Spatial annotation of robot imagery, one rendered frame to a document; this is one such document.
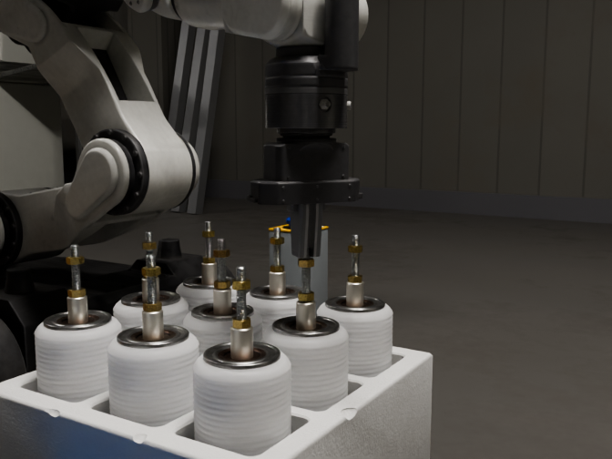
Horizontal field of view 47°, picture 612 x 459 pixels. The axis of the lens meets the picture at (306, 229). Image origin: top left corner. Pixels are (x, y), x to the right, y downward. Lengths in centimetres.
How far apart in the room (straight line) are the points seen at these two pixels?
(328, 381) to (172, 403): 17
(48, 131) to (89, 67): 366
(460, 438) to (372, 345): 33
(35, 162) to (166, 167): 368
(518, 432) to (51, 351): 72
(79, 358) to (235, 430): 23
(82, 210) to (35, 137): 364
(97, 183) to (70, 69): 21
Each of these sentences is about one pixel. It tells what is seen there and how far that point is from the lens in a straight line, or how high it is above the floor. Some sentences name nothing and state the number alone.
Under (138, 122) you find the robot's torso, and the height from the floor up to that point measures 48.
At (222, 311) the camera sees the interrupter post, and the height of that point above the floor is 26.
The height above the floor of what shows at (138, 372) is 23.
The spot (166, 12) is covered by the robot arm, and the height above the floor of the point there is 62.
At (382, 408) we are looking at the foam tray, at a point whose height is 16.
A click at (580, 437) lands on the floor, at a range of 120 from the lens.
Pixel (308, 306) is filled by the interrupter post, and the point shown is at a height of 28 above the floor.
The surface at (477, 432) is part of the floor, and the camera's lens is 117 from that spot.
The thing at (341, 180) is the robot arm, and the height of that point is 42.
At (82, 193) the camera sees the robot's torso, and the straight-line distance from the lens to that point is 120.
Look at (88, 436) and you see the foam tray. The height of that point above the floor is 16.
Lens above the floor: 47
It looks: 8 degrees down
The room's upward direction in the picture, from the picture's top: straight up
